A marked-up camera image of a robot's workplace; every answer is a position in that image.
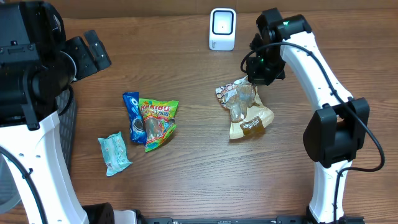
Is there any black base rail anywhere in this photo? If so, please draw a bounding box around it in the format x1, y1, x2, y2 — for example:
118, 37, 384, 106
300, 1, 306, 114
142, 214, 365, 224

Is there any cardboard back board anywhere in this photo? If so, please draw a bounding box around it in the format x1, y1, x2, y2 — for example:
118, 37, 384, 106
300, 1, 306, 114
50, 0, 397, 19

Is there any grey plastic mesh basket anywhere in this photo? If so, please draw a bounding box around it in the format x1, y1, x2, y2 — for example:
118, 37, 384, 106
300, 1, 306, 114
1, 99, 76, 214

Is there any teal snack packet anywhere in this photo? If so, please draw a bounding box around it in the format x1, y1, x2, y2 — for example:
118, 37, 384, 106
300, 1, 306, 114
98, 132, 132, 177

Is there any beige pastry snack bag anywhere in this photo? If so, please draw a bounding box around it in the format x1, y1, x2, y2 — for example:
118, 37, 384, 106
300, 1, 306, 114
215, 76, 274, 139

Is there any blue Oreo packet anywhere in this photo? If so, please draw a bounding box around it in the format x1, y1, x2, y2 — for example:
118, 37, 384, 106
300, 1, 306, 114
123, 92, 147, 144

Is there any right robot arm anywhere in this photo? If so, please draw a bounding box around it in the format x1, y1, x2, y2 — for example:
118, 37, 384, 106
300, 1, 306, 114
241, 8, 369, 223

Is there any black camera cable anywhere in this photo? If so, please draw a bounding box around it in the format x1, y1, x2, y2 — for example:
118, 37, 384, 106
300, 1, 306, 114
239, 41, 386, 224

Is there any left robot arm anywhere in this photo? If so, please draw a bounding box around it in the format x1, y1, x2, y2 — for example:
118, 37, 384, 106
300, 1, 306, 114
1, 1, 137, 223

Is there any white barcode scanner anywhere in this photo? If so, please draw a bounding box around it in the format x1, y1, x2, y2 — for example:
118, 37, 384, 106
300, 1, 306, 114
209, 7, 236, 51

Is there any green Haribo gummy bag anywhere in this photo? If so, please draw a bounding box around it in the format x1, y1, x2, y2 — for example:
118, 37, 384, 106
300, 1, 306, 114
139, 98, 179, 152

